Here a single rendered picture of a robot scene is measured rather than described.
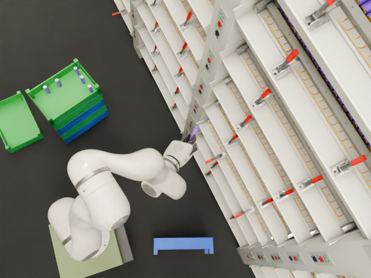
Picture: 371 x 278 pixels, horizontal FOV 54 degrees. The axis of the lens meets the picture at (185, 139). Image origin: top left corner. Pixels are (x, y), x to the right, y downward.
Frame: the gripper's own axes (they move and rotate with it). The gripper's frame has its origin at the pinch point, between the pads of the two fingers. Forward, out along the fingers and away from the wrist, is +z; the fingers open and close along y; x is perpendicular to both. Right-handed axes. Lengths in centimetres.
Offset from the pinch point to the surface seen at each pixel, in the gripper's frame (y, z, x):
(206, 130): -0.2, 12.8, 5.2
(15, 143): 111, -19, 19
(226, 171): -14.0, 2.8, 17.8
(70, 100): 71, 0, -6
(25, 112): 115, -2, 9
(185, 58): 8.0, 19.1, -27.3
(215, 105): -9.3, 8.8, -13.5
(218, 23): -26, -10, -58
